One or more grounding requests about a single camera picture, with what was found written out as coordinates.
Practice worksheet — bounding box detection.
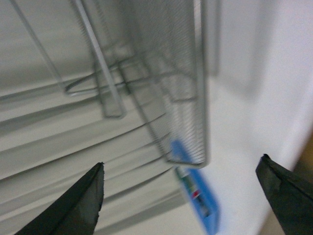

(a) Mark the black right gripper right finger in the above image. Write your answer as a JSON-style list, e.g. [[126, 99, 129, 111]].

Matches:
[[255, 154, 313, 235]]

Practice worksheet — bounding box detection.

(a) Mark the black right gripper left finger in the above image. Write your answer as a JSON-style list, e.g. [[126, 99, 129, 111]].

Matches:
[[16, 163, 104, 235]]

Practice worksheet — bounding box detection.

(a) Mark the red emergency stop button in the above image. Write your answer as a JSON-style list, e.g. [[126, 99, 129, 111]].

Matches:
[[192, 190, 210, 217]]

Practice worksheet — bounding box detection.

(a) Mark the blue plastic tray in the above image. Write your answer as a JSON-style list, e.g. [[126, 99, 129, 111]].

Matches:
[[170, 140, 220, 235]]

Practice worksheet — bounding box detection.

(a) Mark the white pleated curtain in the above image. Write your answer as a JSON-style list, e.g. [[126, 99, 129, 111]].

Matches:
[[0, 0, 189, 235]]

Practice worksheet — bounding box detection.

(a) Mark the green and cream switch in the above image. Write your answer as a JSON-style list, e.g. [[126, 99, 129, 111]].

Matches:
[[176, 168, 197, 194]]

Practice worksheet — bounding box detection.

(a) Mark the silver wire mesh rack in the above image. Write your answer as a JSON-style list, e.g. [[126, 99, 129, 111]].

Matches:
[[9, 0, 221, 170]]

